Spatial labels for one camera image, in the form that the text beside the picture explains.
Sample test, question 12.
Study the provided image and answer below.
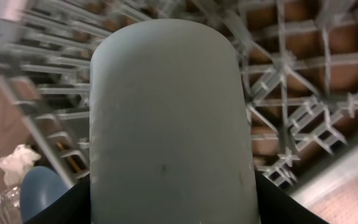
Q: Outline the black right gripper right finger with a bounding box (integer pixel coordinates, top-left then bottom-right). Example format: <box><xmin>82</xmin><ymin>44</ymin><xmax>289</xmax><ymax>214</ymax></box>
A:
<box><xmin>255</xmin><ymin>170</ymin><xmax>328</xmax><ymax>224</ymax></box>

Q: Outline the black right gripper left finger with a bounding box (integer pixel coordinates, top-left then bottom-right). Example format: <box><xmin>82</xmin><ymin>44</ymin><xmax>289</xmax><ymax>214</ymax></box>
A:
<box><xmin>25</xmin><ymin>179</ymin><xmax>91</xmax><ymax>224</ymax></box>

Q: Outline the dark blue plate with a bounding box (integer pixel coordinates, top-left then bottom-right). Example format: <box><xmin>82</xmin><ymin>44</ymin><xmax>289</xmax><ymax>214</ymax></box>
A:
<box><xmin>19</xmin><ymin>166</ymin><xmax>69</xmax><ymax>223</ymax></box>

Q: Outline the light blue plastic cup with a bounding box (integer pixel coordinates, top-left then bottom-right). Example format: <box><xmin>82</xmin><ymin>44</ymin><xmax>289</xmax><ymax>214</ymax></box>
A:
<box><xmin>89</xmin><ymin>19</ymin><xmax>260</xmax><ymax>224</ymax></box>

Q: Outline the grey dishwasher rack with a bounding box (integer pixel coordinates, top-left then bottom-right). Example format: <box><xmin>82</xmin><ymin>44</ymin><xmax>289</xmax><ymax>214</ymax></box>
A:
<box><xmin>0</xmin><ymin>1</ymin><xmax>358</xmax><ymax>189</ymax></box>

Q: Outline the crumpled aluminium foil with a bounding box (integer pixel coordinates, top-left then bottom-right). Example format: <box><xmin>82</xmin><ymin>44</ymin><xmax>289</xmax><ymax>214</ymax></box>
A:
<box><xmin>0</xmin><ymin>185</ymin><xmax>22</xmax><ymax>224</ymax></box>

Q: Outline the crumpled white tissue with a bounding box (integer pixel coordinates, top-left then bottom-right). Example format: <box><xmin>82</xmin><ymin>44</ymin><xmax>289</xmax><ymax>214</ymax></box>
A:
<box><xmin>0</xmin><ymin>144</ymin><xmax>42</xmax><ymax>187</ymax></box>

